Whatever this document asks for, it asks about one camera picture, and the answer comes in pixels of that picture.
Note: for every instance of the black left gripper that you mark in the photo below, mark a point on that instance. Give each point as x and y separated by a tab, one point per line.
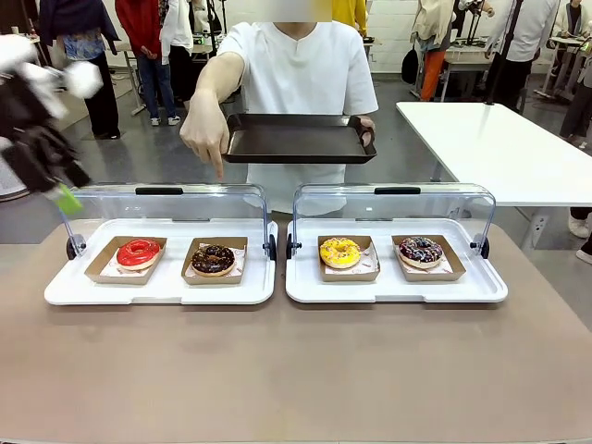
51	162

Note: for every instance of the brown cardboard donut tray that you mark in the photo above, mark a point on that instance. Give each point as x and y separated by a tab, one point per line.
370	275
455	273
187	277
99	274

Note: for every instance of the chocolate glazed donut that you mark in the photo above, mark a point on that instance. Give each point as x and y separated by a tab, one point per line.
201	264

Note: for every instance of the dark brown serving tray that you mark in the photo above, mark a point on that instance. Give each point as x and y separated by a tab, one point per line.
296	139

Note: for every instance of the yellow sprinkled donut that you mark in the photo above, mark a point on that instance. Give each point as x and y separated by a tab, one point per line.
328	254

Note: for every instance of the person's right forearm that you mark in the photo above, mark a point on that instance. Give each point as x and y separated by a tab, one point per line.
217	76

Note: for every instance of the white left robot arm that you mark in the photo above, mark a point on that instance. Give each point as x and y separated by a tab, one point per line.
85	78

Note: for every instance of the red glazed donut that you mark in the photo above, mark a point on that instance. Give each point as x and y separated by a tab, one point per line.
127	259

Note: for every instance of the person's white shirt torso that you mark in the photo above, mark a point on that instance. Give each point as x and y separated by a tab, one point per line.
300	69

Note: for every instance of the chocolate sprinkled donut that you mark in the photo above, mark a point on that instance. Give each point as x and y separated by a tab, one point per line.
409	259

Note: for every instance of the person's right hand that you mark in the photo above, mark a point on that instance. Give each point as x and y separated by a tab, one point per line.
203	125

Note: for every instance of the person's left hand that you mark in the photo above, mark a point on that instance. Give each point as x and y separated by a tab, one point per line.
370	125

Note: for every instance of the white cylindrical air purifier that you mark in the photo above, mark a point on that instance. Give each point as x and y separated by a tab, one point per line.
7	187

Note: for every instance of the bystander in dark jacket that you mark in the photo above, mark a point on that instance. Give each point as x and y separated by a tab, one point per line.
97	83

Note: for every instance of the white display tray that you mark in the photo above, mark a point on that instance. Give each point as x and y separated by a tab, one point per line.
388	289
171	277

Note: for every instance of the clear plastic tray lid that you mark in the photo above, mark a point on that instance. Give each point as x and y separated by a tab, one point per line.
208	203
416	208

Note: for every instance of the bystander in red top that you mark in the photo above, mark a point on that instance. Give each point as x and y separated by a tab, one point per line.
143	28

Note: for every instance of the bystander in white coat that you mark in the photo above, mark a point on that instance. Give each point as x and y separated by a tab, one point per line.
178	28

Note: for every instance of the bystander in yellow top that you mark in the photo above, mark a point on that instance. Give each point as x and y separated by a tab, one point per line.
347	11

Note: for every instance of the black hanging bag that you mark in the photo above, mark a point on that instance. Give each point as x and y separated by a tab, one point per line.
409	65

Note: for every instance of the bystander in beige top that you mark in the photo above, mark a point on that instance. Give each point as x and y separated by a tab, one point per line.
432	28

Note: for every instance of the white background table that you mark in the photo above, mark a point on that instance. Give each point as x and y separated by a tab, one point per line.
499	152

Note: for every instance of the black stand pole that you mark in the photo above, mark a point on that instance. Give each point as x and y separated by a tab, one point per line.
501	51

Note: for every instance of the bystander in white shirt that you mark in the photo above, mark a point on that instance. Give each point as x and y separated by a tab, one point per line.
532	28

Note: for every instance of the bystander in dark trousers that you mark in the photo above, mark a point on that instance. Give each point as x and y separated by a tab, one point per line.
578	111

